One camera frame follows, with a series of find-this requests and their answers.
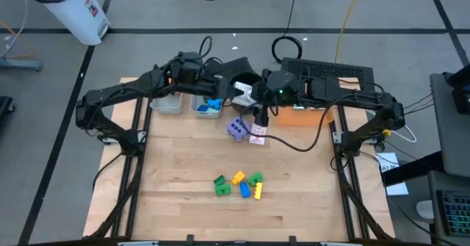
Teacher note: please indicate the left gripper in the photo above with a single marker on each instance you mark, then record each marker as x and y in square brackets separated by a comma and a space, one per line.
[216, 86]

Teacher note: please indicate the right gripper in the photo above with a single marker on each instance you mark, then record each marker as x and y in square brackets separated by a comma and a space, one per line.
[262, 117]

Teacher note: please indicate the white framed card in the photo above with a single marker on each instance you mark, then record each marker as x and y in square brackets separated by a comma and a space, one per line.
[246, 92]

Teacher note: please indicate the light blue toy block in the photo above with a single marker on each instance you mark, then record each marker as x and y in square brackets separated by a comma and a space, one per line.
[214, 103]

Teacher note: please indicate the small dark blue block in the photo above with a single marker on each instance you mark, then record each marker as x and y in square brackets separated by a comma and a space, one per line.
[202, 108]

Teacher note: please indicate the purple foam die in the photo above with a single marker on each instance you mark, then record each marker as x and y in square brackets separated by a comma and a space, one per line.
[237, 129]

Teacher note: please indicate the red playing card box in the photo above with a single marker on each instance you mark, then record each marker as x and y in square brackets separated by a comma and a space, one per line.
[257, 136]

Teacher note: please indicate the yellow toy block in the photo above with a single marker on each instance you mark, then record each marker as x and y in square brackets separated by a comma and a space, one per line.
[238, 177]

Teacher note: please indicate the small dark green block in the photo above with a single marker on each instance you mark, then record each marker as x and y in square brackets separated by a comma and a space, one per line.
[219, 180]

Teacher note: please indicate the large green toy block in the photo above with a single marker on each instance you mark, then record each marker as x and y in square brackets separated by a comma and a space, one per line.
[223, 189]

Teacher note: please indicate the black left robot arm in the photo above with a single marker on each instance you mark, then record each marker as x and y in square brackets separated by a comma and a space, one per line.
[110, 94]

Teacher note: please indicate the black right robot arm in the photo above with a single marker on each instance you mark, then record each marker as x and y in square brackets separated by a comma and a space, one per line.
[349, 95]

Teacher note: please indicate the black plastic bucket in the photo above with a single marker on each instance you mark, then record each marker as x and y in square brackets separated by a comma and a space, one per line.
[249, 78]

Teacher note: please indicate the black triangular panel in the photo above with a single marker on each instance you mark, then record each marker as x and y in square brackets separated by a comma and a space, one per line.
[235, 67]

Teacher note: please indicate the grey plastic bin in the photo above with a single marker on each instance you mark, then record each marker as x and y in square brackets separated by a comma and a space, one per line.
[205, 114]
[167, 106]

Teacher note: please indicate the orange plastic tray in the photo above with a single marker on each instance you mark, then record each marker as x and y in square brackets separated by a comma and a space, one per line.
[301, 117]

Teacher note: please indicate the black perforated panel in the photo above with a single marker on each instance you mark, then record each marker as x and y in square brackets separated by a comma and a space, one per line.
[330, 68]

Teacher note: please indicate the yellow connector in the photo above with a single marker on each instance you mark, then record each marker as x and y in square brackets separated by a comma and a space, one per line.
[386, 132]

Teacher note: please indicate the white paper sheet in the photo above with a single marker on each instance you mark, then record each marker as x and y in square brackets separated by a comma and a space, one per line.
[389, 159]

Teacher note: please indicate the black table clamp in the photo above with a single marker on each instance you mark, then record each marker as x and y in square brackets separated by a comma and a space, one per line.
[190, 238]
[292, 238]

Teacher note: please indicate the white trash bin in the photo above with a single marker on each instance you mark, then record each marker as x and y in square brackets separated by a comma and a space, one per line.
[73, 11]

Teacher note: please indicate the grey desk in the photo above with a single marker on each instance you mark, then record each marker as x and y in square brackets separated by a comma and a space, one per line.
[446, 136]

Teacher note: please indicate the dark keyboard desk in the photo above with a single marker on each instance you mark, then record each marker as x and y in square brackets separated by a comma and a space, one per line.
[440, 181]

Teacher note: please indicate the white computer mouse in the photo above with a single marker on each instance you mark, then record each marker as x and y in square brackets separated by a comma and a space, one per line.
[425, 209]

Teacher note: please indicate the black desk device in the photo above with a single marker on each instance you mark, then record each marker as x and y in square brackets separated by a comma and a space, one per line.
[462, 92]

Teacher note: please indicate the grey floor base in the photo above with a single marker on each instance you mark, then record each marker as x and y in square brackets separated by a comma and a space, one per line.
[22, 65]

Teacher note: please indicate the black floor object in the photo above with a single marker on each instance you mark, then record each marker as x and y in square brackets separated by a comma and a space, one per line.
[5, 108]

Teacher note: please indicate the backlit keyboard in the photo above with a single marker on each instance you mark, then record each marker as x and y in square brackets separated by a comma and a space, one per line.
[457, 213]

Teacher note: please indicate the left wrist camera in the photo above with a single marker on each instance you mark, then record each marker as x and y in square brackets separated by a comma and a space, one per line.
[190, 69]

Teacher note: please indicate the silver bracket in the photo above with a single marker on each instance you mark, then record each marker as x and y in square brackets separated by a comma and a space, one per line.
[137, 244]
[340, 244]

